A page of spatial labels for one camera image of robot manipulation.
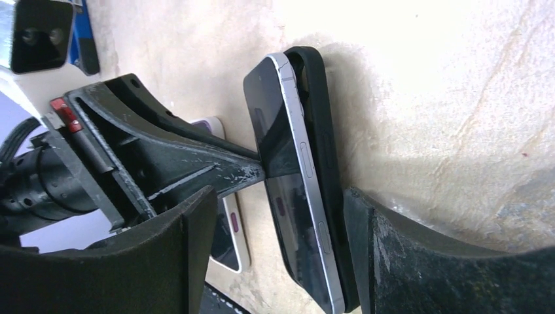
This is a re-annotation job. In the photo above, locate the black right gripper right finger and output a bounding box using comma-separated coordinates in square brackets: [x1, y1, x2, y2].
[344, 187, 554, 313]

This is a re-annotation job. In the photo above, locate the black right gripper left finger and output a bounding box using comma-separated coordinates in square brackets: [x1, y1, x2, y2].
[1, 186, 217, 313]

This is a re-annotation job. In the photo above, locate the clear white phone case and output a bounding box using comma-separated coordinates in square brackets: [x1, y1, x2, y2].
[189, 116, 252, 274]

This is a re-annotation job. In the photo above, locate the black phone case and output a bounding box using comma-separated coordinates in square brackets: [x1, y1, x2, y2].
[285, 46, 360, 313]

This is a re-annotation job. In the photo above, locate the silver phone black screen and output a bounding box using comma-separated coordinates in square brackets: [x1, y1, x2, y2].
[243, 52, 346, 313]

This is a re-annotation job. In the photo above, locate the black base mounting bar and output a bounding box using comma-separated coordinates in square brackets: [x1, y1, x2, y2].
[199, 282, 250, 314]

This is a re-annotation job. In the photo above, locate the blue and black stapler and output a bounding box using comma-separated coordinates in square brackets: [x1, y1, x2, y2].
[69, 0, 100, 76]

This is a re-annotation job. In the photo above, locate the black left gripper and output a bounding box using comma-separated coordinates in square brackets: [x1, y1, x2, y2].
[0, 97, 157, 243]

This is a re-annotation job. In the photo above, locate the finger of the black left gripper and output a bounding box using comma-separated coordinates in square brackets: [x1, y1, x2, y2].
[65, 74, 264, 217]

